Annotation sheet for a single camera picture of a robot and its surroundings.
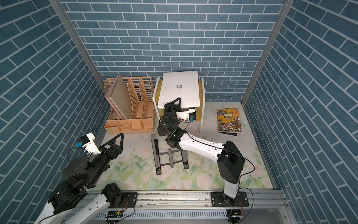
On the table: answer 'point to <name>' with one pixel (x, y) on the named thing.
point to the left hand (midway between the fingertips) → (125, 137)
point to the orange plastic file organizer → (141, 92)
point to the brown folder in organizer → (119, 95)
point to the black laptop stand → (155, 145)
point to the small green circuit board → (115, 213)
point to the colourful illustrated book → (229, 122)
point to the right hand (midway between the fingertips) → (178, 98)
